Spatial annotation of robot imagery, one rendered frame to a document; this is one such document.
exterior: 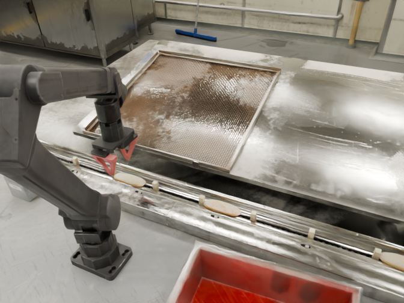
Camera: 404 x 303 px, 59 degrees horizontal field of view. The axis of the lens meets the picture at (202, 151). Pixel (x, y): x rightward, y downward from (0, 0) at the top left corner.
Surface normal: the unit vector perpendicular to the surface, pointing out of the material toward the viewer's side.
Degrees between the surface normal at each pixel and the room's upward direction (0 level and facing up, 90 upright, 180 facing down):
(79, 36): 90
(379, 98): 10
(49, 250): 0
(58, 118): 0
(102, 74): 83
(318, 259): 0
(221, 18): 90
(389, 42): 90
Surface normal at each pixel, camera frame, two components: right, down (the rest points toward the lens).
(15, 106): -0.06, -0.02
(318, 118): -0.11, -0.69
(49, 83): 1.00, 0.00
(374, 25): -0.43, 0.55
